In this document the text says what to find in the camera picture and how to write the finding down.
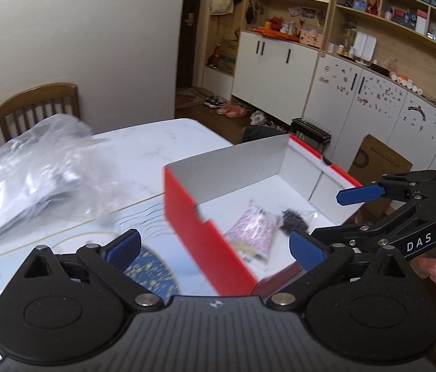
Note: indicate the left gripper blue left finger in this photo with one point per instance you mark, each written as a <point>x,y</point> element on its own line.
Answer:
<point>108,264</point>

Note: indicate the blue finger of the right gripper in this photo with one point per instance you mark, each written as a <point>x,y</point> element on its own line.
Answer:
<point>327,236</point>
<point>360,194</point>

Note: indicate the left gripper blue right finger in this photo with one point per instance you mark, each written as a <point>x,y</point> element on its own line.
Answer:
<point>321,263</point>

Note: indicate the clear bag of black parts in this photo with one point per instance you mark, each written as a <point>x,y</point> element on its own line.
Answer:
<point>300,222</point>

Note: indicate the clear printed snack packet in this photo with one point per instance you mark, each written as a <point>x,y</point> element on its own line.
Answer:
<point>253,233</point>

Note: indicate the brown cardboard sheet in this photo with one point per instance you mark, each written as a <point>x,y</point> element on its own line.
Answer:
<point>374,159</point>

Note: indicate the red and white cardboard box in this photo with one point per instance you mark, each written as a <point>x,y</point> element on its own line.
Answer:
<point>228,206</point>

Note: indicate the crumpled clear plastic bag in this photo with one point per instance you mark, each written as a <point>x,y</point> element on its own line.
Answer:
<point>57,167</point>

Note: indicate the black chair back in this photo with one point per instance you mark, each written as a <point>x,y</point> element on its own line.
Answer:
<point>252,133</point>

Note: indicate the white cabinet with shelves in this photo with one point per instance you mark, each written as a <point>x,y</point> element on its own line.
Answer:
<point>348,68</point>

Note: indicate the brown wooden chair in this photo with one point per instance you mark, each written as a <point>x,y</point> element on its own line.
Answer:
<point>27,108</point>

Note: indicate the black wire shoe rack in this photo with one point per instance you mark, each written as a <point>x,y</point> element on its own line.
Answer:
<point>310,133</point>

